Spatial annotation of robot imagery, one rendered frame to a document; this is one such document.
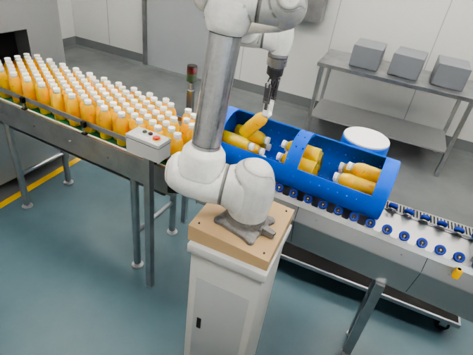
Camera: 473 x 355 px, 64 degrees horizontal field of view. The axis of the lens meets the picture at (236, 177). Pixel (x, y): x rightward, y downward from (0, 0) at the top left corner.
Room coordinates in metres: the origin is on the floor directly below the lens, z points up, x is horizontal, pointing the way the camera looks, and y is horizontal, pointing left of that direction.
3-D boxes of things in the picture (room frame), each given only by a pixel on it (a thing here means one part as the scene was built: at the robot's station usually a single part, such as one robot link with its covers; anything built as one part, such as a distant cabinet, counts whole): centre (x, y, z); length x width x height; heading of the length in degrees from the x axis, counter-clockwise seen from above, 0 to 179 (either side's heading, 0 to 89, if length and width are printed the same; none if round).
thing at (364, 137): (2.09, -0.75, 1.03); 0.28 x 0.28 x 0.01
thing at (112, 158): (2.13, 0.95, 0.45); 1.64 x 0.48 x 0.90; 67
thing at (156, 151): (1.61, 0.46, 1.05); 0.20 x 0.10 x 0.10; 67
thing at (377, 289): (1.32, -0.78, 0.31); 0.06 x 0.06 x 0.63; 67
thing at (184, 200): (2.28, 0.37, 0.55); 0.04 x 0.04 x 1.10; 67
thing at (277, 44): (1.69, -0.09, 1.64); 0.13 x 0.11 x 0.16; 87
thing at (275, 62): (1.69, -0.10, 1.53); 0.09 x 0.09 x 0.06
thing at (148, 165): (1.61, 0.46, 0.50); 0.04 x 0.04 x 1.00; 67
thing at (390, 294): (2.01, -0.87, 0.07); 1.50 x 0.52 x 0.15; 71
